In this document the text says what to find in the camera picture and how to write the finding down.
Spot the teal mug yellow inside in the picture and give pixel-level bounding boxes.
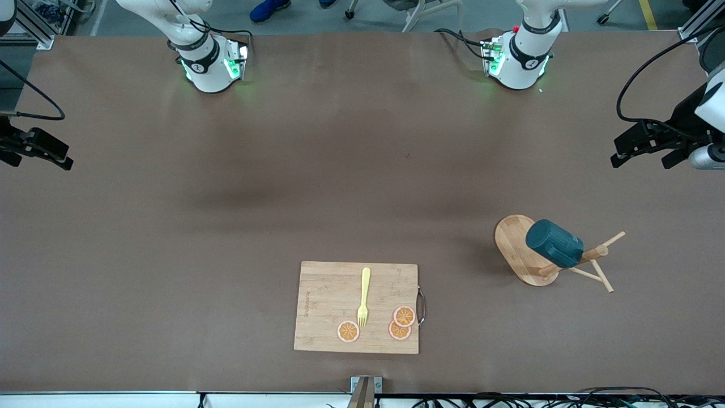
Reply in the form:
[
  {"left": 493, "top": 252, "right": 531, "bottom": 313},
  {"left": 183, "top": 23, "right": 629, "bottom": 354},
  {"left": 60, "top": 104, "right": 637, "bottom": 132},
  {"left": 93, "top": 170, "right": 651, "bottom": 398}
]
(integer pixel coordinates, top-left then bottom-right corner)
[{"left": 525, "top": 219, "right": 585, "bottom": 270}]

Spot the wooden mug tree rack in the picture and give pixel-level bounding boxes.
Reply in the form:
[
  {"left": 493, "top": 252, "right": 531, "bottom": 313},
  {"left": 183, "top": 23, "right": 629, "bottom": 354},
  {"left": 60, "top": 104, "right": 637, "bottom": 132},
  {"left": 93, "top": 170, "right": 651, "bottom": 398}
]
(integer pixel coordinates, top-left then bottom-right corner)
[{"left": 494, "top": 214, "right": 626, "bottom": 294}]

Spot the grey office chair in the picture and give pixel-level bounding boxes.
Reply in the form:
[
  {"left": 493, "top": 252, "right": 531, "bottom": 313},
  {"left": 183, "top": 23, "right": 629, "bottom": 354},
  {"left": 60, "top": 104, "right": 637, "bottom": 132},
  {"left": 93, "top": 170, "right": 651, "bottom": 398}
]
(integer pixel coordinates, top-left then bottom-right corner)
[{"left": 344, "top": 0, "right": 465, "bottom": 33}]

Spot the yellow plastic fork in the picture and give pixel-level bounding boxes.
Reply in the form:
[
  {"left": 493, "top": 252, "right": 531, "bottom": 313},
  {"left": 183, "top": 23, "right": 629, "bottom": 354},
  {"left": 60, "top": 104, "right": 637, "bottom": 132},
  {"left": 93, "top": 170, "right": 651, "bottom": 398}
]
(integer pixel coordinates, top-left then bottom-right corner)
[{"left": 356, "top": 267, "right": 372, "bottom": 328}]

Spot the bamboo cutting board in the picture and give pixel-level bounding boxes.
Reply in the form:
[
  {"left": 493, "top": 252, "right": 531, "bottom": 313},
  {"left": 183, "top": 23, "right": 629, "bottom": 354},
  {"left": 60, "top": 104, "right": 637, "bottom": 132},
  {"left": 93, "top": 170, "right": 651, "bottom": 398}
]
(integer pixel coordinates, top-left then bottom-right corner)
[{"left": 293, "top": 261, "right": 427, "bottom": 355}]

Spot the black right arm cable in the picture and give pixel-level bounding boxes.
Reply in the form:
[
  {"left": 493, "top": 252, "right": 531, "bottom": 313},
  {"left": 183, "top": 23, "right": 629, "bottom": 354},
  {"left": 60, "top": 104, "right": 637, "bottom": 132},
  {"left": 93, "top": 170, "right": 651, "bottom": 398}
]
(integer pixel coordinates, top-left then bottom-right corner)
[{"left": 0, "top": 59, "right": 66, "bottom": 121}]

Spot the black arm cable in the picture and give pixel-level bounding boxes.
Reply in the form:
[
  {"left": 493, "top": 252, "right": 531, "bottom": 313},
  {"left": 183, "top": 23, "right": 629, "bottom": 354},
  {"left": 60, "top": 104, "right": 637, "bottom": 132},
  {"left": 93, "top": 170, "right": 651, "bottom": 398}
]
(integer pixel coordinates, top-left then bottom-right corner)
[
  {"left": 616, "top": 25, "right": 725, "bottom": 142},
  {"left": 0, "top": 59, "right": 66, "bottom": 121}
]

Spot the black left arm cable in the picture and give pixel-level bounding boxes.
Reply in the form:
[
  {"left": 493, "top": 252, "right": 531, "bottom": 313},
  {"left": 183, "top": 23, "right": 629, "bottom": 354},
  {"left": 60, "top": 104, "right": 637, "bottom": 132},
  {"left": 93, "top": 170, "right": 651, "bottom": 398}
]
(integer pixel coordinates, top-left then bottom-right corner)
[{"left": 616, "top": 25, "right": 725, "bottom": 142}]

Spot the aluminium frame profile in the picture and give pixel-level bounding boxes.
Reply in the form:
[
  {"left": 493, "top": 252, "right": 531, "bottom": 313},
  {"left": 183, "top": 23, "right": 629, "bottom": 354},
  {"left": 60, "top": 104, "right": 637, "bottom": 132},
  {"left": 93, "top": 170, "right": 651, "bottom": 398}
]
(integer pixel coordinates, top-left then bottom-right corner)
[
  {"left": 8, "top": 0, "right": 56, "bottom": 50},
  {"left": 678, "top": 0, "right": 725, "bottom": 47}
]

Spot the black left base cable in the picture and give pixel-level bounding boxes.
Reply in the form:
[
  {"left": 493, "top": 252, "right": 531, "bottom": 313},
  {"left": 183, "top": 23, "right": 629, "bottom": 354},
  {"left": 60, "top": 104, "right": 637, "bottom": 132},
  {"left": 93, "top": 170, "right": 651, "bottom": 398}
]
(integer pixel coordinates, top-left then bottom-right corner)
[{"left": 434, "top": 27, "right": 489, "bottom": 60}]

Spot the black base cable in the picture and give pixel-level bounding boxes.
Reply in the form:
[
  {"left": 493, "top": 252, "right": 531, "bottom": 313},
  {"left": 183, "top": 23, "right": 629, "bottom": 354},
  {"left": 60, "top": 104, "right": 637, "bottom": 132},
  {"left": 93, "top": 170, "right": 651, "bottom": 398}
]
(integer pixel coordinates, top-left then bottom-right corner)
[
  {"left": 212, "top": 27, "right": 254, "bottom": 46},
  {"left": 434, "top": 27, "right": 489, "bottom": 60}
]

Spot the black right base cable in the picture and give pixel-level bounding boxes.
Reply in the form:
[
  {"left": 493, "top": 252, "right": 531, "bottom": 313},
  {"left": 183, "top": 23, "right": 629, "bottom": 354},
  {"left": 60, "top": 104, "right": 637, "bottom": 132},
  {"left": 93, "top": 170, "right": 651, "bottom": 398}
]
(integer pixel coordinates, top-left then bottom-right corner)
[{"left": 212, "top": 27, "right": 254, "bottom": 46}]

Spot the black looped cable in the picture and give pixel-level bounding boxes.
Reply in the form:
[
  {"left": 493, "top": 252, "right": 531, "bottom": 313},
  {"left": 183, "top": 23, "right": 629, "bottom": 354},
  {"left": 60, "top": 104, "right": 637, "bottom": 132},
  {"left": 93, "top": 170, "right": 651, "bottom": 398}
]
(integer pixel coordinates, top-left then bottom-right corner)
[{"left": 575, "top": 386, "right": 675, "bottom": 408}]

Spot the aluminium camera mast bracket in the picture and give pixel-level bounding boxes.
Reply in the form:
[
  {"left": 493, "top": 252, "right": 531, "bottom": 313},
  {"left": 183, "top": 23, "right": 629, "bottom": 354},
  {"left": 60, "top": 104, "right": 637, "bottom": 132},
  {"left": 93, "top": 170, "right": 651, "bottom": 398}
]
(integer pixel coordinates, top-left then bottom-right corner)
[{"left": 347, "top": 375, "right": 383, "bottom": 408}]

